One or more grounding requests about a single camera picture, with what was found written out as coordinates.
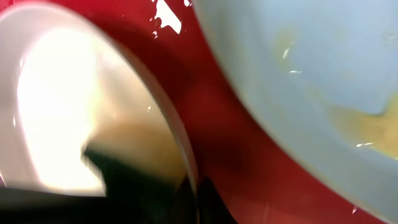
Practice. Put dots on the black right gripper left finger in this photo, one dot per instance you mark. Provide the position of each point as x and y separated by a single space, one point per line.
131 196

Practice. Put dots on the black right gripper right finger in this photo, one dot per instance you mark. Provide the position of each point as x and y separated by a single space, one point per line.
212 209

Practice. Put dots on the white plate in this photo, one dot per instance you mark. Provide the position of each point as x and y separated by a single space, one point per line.
64 84

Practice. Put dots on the red plastic tray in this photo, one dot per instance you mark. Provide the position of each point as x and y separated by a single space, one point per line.
257 180

